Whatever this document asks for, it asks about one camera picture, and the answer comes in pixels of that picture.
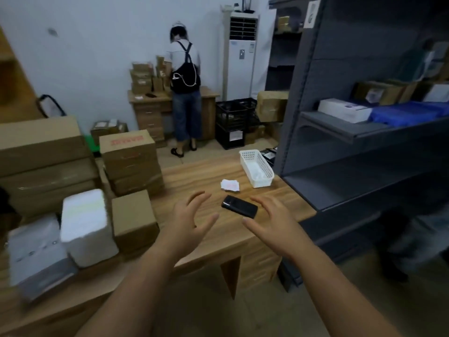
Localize red printed cardboard box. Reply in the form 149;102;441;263
99;129;158;181

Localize person's left forearm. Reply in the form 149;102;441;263
75;243;180;337

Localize large wrapped cardboard box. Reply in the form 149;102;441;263
255;91;290;123

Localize white perforated plastic tray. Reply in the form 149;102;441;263
239;149;275;189

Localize stack of large cardboard boxes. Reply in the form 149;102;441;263
0;26;44;123

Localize labelled brown shelf box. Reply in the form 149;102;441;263
352;80;407;106

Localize stack of small cardboard boxes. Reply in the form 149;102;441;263
130;55;173;95

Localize small plain cardboard box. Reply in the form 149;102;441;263
111;190;160;255

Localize green platform trolley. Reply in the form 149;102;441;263
36;94;129;153

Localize black handheld scanner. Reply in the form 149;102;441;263
221;195;259;219

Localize person's right forearm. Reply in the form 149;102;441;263
291;242;400;337

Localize person's left hand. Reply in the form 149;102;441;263
156;190;220;264

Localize white paper sign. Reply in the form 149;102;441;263
303;0;322;29

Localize dark metal shelf rack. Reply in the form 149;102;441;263
265;0;304;92
273;0;449;292

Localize white standing air conditioner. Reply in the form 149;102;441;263
221;5;260;102

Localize person's right hand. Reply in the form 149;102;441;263
242;195;313;262

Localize black plastic crates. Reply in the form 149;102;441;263
215;122;246;150

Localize wooden drawer desk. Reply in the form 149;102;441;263
128;86;220;148

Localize medium taped cardboard box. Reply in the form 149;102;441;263
90;119;129;144

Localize black plastic crate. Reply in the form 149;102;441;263
235;98;260;130
216;100;252;132

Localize white foam parcel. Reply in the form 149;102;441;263
60;188;119;269

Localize white flat box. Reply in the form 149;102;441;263
317;98;373;124

